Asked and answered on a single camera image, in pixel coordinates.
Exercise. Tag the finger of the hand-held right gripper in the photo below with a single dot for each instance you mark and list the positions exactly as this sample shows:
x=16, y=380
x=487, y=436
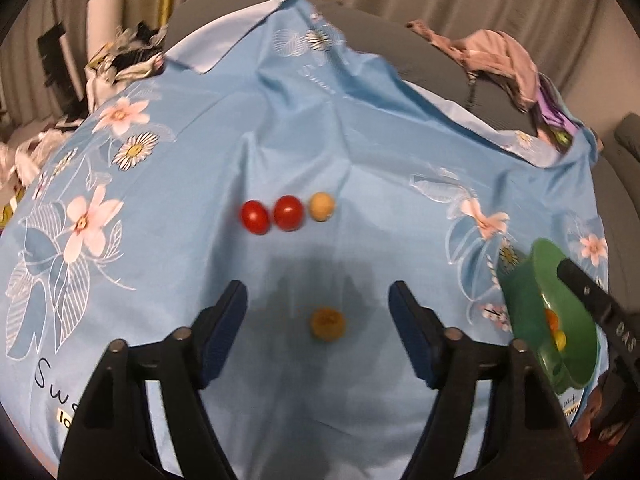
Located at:
x=587, y=292

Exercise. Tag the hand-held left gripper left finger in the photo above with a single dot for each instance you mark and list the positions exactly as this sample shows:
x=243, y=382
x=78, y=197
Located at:
x=225, y=335

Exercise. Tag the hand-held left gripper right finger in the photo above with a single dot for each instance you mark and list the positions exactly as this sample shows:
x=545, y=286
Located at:
x=410, y=330

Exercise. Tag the orange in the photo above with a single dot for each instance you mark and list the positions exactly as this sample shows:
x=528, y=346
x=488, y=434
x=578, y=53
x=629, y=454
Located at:
x=551, y=317

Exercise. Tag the large yellow-green tomato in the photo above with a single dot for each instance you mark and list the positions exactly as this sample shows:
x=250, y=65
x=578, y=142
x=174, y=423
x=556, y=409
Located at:
x=560, y=341

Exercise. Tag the green plastic bowl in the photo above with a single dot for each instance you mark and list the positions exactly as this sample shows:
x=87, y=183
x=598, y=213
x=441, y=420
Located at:
x=530, y=300

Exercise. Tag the yellow-tan longan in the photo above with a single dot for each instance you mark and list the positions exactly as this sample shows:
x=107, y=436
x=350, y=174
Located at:
x=327, y=323

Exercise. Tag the red cherry tomato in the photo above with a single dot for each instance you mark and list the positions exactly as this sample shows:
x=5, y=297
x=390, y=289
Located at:
x=255, y=216
x=288, y=212

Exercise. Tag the tan longan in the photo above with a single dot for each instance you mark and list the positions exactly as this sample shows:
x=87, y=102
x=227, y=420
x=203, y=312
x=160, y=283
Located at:
x=320, y=206

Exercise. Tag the grey cushion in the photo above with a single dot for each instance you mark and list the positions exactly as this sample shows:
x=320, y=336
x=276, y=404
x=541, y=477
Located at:
x=625, y=160

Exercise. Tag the dark printed blanket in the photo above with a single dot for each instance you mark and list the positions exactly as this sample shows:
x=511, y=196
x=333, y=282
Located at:
x=605, y=430

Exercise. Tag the purple cloth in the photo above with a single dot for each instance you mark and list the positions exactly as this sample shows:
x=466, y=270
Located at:
x=552, y=115

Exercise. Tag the blue floral bedsheet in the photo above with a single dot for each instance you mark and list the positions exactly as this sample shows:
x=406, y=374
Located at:
x=350, y=135

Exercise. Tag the grey sofa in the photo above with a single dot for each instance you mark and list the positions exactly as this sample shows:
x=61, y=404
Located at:
x=445, y=72

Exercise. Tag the pink cloth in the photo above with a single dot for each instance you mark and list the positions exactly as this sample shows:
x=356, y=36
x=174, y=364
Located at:
x=490, y=50

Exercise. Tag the white crumpled cloth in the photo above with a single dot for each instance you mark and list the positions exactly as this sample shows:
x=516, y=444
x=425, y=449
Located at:
x=25, y=155

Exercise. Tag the pile of patterned clothes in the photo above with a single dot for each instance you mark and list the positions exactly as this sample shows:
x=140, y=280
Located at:
x=125, y=62

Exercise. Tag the white paper roll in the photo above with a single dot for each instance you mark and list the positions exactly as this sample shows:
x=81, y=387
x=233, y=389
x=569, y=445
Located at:
x=102, y=25

